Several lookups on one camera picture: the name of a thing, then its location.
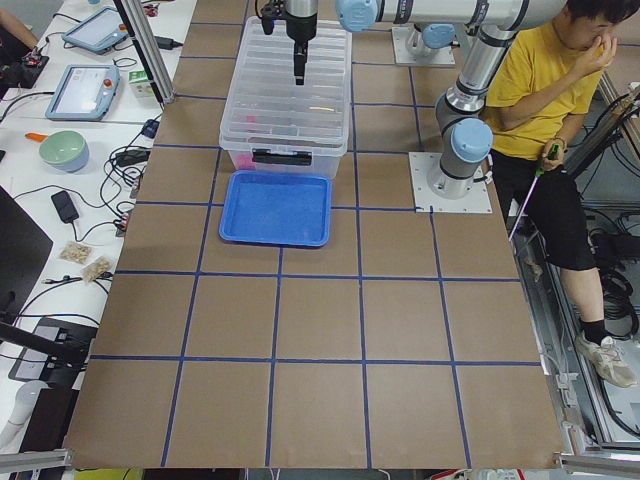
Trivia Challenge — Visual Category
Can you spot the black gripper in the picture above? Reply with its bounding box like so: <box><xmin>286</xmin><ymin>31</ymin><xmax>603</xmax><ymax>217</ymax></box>
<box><xmin>285</xmin><ymin>0</ymin><xmax>318</xmax><ymax>85</ymax></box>

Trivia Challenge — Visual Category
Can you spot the clear plastic box lid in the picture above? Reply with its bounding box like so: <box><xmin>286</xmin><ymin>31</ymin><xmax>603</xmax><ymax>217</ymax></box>
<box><xmin>219</xmin><ymin>16</ymin><xmax>352</xmax><ymax>156</ymax></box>

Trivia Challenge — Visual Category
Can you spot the clear plastic storage box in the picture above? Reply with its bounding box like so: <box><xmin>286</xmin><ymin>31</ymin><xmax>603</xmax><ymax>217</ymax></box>
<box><xmin>219</xmin><ymin>132</ymin><xmax>347</xmax><ymax>179</ymax></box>

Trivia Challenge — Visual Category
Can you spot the blue plastic tray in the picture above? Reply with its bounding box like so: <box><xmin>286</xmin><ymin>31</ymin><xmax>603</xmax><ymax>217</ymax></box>
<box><xmin>219</xmin><ymin>170</ymin><xmax>333</xmax><ymax>248</ymax></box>

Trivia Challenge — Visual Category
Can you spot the green white carton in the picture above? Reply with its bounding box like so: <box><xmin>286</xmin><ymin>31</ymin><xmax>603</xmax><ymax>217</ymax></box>
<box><xmin>127</xmin><ymin>70</ymin><xmax>155</xmax><ymax>98</ymax></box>

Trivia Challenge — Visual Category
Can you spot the blue teach pendant far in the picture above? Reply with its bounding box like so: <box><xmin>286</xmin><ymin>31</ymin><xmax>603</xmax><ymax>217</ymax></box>
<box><xmin>62</xmin><ymin>6</ymin><xmax>129</xmax><ymax>54</ymax></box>

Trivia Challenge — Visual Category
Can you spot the blue teach pendant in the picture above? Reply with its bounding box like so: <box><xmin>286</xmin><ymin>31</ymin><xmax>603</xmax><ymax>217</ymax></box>
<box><xmin>45</xmin><ymin>64</ymin><xmax>120</xmax><ymax>121</ymax></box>
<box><xmin>62</xmin><ymin>6</ymin><xmax>129</xmax><ymax>54</ymax></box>

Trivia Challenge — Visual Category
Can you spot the blue teach pendant near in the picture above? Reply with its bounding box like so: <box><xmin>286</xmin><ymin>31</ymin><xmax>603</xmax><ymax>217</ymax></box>
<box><xmin>45</xmin><ymin>64</ymin><xmax>120</xmax><ymax>121</ymax></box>

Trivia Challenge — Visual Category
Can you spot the person in yellow shirt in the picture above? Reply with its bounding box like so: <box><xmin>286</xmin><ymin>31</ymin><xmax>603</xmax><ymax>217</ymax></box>
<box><xmin>483</xmin><ymin>0</ymin><xmax>639</xmax><ymax>388</ymax></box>

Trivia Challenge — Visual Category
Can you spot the green bowl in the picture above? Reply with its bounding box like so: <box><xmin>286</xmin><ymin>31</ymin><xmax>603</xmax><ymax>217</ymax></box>
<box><xmin>39</xmin><ymin>130</ymin><xmax>89</xmax><ymax>173</ymax></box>

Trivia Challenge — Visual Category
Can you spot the black smartphone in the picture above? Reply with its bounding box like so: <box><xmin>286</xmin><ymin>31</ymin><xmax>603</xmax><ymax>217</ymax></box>
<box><xmin>51</xmin><ymin>190</ymin><xmax>79</xmax><ymax>224</ymax></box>

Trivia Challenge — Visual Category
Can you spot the snack bag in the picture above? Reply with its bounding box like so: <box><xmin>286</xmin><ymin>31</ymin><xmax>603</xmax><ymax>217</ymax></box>
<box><xmin>81</xmin><ymin>256</ymin><xmax>112</xmax><ymax>283</ymax></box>
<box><xmin>59</xmin><ymin>241</ymin><xmax>93</xmax><ymax>265</ymax></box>

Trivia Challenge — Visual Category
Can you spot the black monitor stand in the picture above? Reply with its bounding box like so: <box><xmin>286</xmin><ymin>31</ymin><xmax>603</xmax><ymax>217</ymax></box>
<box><xmin>1</xmin><ymin>190</ymin><xmax>97</xmax><ymax>388</ymax></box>

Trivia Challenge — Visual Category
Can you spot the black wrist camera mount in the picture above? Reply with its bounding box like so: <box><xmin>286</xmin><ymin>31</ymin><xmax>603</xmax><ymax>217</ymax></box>
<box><xmin>254</xmin><ymin>0</ymin><xmax>286</xmax><ymax>35</ymax></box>

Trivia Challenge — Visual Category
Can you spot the aluminium frame post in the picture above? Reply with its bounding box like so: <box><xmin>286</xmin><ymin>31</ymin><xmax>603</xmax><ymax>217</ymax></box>
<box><xmin>113</xmin><ymin>0</ymin><xmax>175</xmax><ymax>106</ymax></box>

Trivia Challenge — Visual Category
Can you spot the square robot base plate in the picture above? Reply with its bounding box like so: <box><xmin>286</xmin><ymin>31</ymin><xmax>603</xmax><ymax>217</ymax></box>
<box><xmin>409</xmin><ymin>152</ymin><xmax>492</xmax><ymax>214</ymax></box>

